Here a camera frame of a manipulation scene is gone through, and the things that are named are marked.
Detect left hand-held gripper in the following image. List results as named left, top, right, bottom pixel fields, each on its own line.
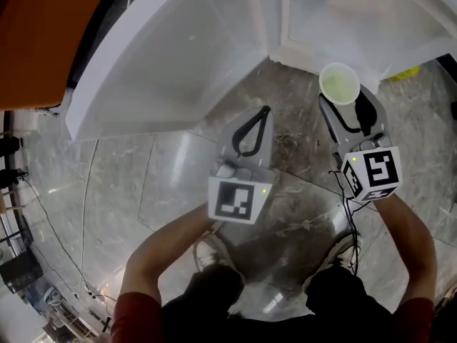
left=208, top=105, right=276, bottom=225

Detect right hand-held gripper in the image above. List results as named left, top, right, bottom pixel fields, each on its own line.
left=318, top=85, right=403, bottom=204

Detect green cup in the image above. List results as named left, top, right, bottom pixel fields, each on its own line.
left=318, top=62, right=361, bottom=106

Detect white water dispenser cabinet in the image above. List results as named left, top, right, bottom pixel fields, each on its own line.
left=64, top=0, right=457, bottom=142

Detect person's right forearm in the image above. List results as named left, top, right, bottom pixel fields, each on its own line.
left=374, top=193, right=438, bottom=305

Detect person's left forearm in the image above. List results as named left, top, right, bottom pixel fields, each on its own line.
left=121, top=202, right=224, bottom=305

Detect yellow-green bottle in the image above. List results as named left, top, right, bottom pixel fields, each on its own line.
left=387, top=65, right=421, bottom=82

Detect person's left shoe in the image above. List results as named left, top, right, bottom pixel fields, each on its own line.
left=194, top=232, right=247, bottom=282

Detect person's shoe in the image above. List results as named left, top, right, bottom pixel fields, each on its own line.
left=194, top=232, right=247, bottom=282
left=313, top=234, right=363, bottom=274

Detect person's right shoe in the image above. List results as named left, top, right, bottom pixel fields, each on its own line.
left=313, top=234, right=363, bottom=274

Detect person's black trousers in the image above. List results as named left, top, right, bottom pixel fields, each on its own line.
left=160, top=264, right=393, bottom=343

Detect orange sofa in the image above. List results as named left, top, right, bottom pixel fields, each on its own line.
left=0, top=0, right=115, bottom=112

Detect black box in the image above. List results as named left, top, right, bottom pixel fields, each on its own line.
left=0, top=252, right=44, bottom=294

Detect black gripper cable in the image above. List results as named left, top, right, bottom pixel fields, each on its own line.
left=328, top=169, right=361, bottom=277

